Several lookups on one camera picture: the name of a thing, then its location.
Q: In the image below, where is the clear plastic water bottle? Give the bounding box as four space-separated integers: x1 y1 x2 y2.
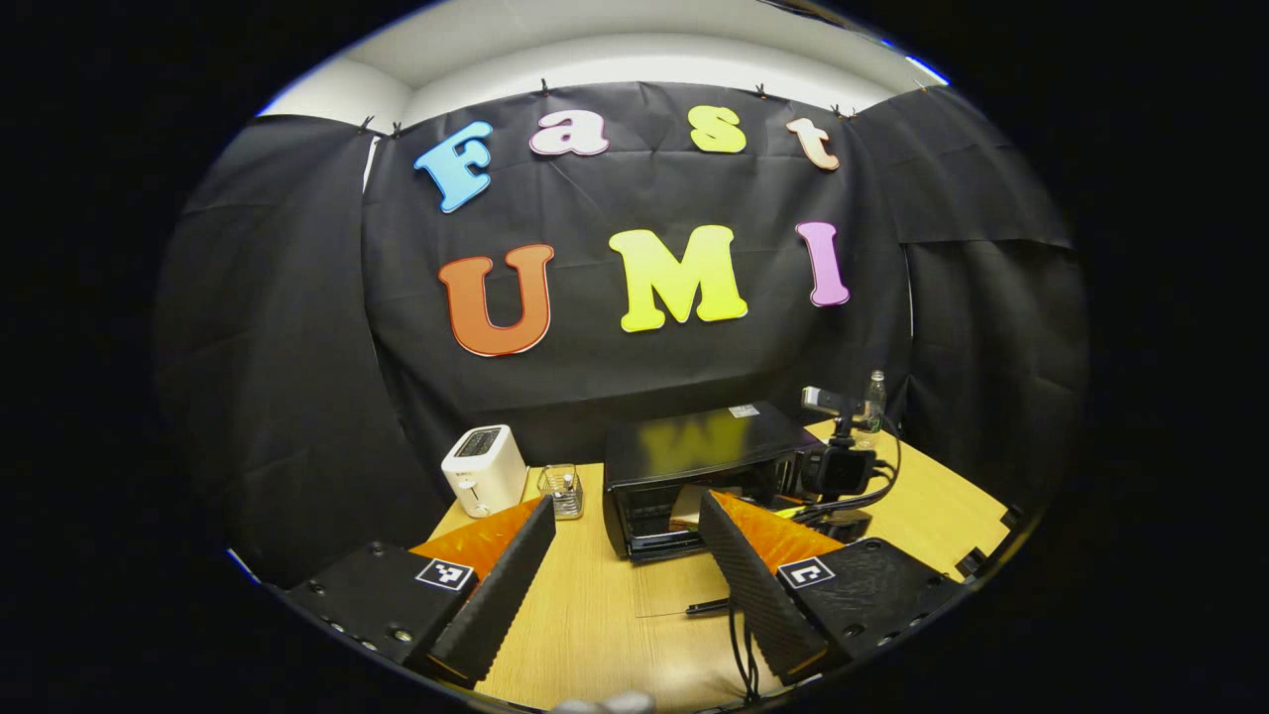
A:
859 369 889 449

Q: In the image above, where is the white toaster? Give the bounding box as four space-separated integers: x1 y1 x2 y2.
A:
440 424 529 520

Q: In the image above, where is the black electric oven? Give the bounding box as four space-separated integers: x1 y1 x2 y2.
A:
603 401 826 618

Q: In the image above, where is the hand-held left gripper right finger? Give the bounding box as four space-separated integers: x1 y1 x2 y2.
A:
697 489 968 687

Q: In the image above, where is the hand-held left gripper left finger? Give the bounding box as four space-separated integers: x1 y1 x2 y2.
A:
283 494 558 687

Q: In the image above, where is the small clear glass container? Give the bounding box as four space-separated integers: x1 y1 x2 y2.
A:
537 463 587 522

